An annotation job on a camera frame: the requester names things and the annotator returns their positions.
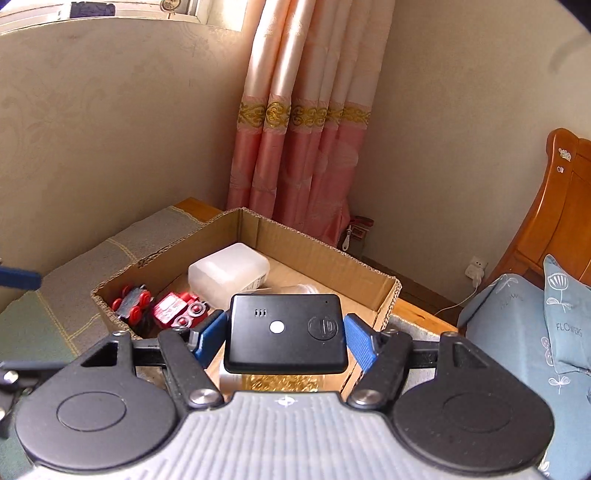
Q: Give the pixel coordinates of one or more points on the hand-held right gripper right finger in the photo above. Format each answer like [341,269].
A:
[360,339]

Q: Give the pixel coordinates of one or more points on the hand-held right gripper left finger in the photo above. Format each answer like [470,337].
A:
[210,334]

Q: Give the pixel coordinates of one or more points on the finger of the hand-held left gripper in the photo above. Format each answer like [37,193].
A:
[18,278]
[18,376]

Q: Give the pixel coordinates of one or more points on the red toy train car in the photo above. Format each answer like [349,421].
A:
[173,307]

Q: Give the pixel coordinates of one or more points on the white bottle with green label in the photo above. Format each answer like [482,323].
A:
[226,272]

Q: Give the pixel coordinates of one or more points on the rectangular electronic device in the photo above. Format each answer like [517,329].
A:
[286,341]

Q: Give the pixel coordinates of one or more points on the clear plastic jar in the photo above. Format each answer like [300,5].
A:
[295,290]

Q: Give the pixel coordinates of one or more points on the black toy train car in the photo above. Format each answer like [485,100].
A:
[131,302]

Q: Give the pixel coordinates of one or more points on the gold capsule jar silver lid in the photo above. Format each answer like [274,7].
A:
[281,383]

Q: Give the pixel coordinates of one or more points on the cardboard box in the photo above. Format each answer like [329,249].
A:
[300,254]

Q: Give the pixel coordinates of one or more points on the green grey checked blanket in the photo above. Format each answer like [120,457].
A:
[69,277]

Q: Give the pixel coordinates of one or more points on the blue flower print pillow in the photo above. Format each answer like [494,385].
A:
[570,318]
[508,323]

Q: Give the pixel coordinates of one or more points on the pink patterned curtain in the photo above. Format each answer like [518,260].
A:
[295,161]

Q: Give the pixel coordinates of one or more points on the blue leaf print bedsheet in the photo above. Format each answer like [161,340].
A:
[572,415]

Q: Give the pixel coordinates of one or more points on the wooden bed headboard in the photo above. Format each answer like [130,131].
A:
[563,217]

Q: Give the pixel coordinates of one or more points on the white wall socket with charger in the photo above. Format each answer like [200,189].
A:
[477,268]

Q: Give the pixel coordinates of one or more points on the window frame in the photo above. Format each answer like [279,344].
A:
[138,18]

